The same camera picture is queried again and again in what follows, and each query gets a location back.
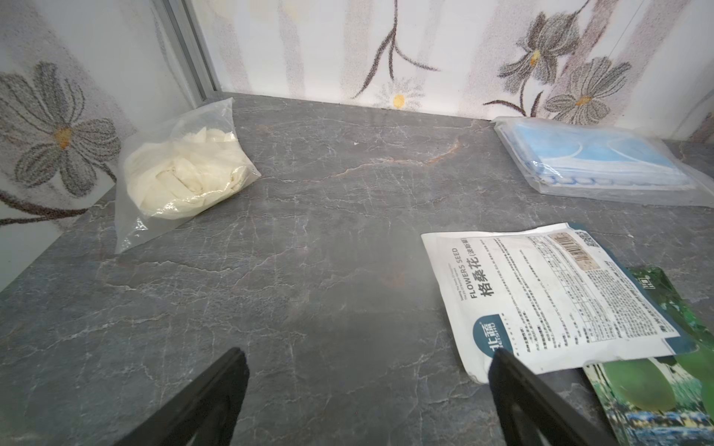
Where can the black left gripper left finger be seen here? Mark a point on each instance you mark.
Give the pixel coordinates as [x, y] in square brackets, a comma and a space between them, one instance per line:
[204, 413]

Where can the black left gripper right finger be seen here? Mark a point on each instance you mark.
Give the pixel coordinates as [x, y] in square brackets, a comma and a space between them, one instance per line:
[531, 413]

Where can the white flower seed packet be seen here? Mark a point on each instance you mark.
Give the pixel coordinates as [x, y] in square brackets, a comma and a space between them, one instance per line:
[553, 297]

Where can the large green gourd seed packet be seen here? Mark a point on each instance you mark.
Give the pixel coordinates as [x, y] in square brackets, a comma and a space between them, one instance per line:
[666, 400]

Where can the bag of cream gloves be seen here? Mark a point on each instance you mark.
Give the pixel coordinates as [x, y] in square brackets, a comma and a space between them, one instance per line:
[169, 174]

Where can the bag of blue face masks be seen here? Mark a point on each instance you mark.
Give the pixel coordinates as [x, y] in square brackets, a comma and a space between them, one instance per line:
[601, 163]

